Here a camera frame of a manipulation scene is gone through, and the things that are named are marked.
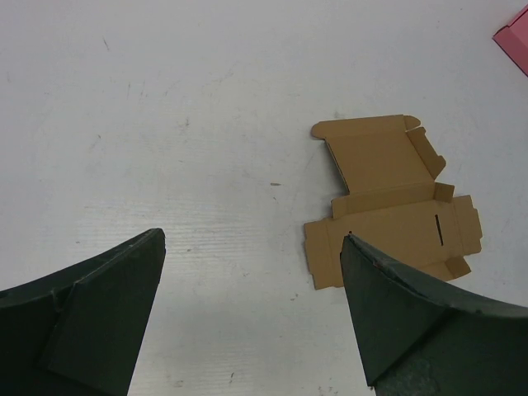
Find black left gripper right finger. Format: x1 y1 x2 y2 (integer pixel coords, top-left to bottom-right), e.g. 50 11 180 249
340 234 527 395

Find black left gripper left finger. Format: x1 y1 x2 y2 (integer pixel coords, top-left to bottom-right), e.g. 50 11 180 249
1 229 165 395

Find brown cardboard paper box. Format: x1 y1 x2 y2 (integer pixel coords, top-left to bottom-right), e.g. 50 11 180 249
304 115 483 290

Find pink paper box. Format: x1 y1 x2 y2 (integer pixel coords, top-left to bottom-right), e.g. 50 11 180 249
493 6 528 75

